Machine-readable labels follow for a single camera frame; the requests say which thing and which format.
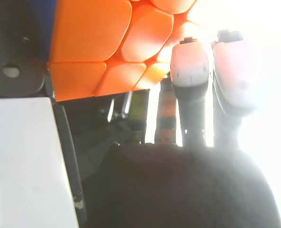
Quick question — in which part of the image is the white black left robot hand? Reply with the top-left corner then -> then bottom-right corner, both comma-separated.
0,0 -> 281,228

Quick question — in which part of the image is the colourful puzzle cube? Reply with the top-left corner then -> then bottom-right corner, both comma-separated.
38,0 -> 203,103

